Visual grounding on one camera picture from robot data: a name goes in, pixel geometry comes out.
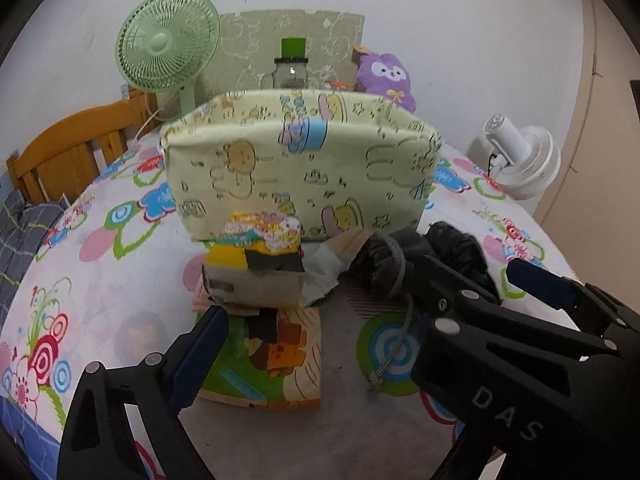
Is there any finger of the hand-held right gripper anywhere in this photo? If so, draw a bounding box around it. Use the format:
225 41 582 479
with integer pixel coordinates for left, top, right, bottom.
506 258 640 357
407 255 503 319

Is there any colourful patterned cloth bundle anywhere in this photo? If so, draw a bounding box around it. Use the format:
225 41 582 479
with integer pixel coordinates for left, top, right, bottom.
222 210 302 256

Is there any grey drawstring pouch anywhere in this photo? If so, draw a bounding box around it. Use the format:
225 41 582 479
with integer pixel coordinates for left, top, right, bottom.
350 230 436 396

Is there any white sock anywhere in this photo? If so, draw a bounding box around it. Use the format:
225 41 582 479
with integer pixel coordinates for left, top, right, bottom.
300 245 351 308

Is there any beige printed board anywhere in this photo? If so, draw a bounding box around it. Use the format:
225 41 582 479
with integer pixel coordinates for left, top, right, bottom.
220 9 365 106

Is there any wooden bed headboard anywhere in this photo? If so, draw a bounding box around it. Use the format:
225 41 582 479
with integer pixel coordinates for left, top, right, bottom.
6 87 166 206

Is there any beige door panel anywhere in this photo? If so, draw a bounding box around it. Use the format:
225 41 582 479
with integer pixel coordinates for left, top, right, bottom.
532 0 640 286

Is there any white desk fan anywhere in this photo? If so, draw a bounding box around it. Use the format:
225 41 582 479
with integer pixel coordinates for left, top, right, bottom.
467 114 562 201

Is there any floral printed sheet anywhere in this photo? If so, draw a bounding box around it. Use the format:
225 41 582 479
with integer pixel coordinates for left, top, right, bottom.
0 125 616 480

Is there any yellow packet with black tape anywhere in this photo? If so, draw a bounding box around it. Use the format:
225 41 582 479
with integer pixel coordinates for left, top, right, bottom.
207 242 301 273

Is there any purple plush toy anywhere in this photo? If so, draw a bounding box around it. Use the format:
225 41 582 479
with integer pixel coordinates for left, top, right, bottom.
354 42 418 113

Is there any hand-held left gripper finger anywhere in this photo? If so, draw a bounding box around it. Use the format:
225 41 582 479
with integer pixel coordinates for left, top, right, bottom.
57 305 231 480

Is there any green desk fan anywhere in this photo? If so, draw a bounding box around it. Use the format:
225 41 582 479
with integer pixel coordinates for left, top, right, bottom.
115 0 222 123

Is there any glass jar with green lid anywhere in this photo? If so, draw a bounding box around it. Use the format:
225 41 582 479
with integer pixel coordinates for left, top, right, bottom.
272 37 310 91

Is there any yellow printed fabric storage box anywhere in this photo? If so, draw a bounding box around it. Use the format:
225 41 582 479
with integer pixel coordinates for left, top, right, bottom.
159 87 443 242

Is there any grey plaid blanket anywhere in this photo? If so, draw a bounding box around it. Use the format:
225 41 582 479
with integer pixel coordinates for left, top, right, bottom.
0 165 73 321

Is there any black plastic bag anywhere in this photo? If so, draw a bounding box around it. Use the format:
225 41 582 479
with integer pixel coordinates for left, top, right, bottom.
425 220 503 303

